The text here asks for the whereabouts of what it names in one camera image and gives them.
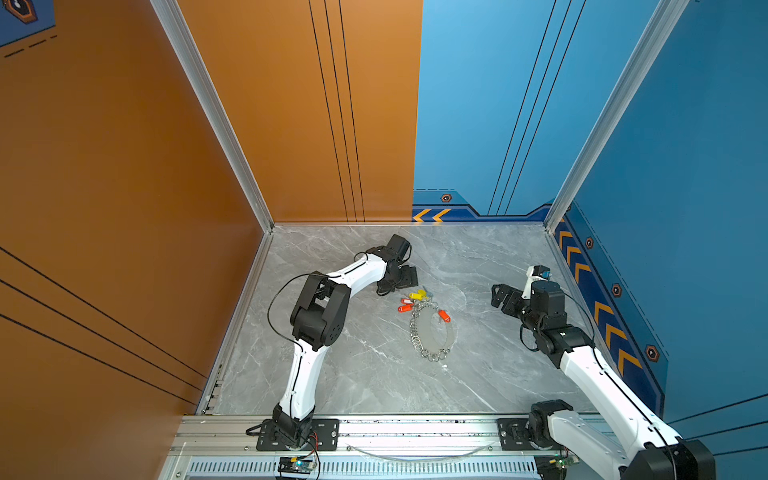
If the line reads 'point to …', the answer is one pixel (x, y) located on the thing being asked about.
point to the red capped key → (407, 307)
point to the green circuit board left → (299, 465)
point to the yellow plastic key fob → (419, 296)
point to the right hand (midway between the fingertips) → (503, 291)
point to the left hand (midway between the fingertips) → (407, 282)
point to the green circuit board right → (553, 466)
